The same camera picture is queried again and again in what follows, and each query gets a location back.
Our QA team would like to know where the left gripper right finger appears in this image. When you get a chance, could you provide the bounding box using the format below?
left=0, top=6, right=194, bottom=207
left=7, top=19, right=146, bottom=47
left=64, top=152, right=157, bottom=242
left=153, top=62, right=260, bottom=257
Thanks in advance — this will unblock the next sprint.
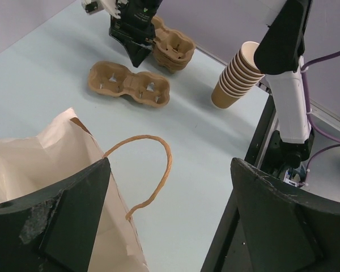
left=229, top=158, right=340, bottom=272

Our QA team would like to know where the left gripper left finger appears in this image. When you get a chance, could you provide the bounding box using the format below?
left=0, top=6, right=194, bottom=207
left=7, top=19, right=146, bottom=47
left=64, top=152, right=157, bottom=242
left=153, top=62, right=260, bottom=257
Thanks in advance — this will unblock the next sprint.
left=0, top=158, right=111, bottom=271

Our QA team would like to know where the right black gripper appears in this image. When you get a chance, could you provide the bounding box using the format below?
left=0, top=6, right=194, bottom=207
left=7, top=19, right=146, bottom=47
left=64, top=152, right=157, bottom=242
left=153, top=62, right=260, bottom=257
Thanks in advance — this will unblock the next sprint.
left=109, top=0, right=162, bottom=67

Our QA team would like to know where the single brown pulp carrier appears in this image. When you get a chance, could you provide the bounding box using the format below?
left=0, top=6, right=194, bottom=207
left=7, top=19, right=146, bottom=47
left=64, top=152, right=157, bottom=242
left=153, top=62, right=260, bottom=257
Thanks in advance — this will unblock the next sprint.
left=87, top=61, right=170, bottom=108

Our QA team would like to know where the brown paper takeout bag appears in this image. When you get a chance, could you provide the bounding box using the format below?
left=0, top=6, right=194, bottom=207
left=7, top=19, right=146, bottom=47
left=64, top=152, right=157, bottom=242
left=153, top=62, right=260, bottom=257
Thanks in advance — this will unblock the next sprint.
left=0, top=107, right=173, bottom=272

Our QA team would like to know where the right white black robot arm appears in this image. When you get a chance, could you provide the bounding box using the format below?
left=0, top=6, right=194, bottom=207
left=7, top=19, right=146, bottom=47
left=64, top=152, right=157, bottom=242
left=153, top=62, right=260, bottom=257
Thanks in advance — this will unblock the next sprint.
left=101, top=1, right=314, bottom=168

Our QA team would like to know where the brown pulp cup carrier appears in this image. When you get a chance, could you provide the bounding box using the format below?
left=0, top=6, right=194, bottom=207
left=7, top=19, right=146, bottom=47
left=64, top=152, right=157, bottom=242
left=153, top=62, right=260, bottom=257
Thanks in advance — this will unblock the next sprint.
left=152, top=15, right=196, bottom=74

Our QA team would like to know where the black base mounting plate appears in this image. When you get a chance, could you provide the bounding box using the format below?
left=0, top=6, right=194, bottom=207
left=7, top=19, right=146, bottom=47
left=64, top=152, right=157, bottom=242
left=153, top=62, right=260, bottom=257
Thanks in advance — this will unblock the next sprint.
left=201, top=96, right=286, bottom=271

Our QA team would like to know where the stack of paper cups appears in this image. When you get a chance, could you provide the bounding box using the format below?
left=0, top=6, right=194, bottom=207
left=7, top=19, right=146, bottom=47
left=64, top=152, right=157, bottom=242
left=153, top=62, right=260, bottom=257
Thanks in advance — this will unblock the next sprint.
left=211, top=41, right=265, bottom=109

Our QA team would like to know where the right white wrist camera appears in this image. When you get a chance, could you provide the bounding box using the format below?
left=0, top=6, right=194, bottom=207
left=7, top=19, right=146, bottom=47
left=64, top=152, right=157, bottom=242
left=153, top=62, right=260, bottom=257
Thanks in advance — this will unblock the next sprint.
left=81, top=0, right=129, bottom=19

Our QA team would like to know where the aluminium frame rail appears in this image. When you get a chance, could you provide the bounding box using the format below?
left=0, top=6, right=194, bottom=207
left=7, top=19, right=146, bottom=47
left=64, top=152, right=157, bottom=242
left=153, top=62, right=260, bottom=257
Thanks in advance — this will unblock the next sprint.
left=311, top=100, right=340, bottom=131

